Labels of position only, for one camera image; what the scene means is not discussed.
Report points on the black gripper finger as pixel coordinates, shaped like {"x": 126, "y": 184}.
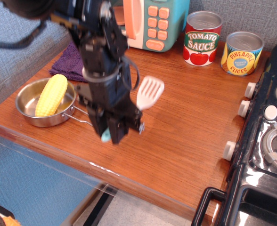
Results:
{"x": 118, "y": 129}
{"x": 98, "y": 120}

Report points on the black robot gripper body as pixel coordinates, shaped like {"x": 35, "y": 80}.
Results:
{"x": 104, "y": 90}

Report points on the white spatula teal handle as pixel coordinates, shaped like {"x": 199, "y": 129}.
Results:
{"x": 150, "y": 90}

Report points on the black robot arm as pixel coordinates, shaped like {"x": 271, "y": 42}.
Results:
{"x": 102, "y": 47}

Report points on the purple folded cloth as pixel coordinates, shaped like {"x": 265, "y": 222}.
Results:
{"x": 69, "y": 64}

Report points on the yellow toy corn cob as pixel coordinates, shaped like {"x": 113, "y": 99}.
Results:
{"x": 51, "y": 96}

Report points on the small steel frying pan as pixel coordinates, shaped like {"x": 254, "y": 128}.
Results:
{"x": 27, "y": 100}

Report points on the toy microwave teal and cream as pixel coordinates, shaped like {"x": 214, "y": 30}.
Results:
{"x": 152, "y": 25}

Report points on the tomato sauce can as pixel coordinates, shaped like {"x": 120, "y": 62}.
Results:
{"x": 202, "y": 34}

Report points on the orange object bottom left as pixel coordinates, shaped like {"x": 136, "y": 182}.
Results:
{"x": 8, "y": 221}

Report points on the pineapple slices can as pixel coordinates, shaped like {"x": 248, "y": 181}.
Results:
{"x": 241, "y": 53}

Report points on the black toy stove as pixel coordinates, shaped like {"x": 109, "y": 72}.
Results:
{"x": 250, "y": 198}

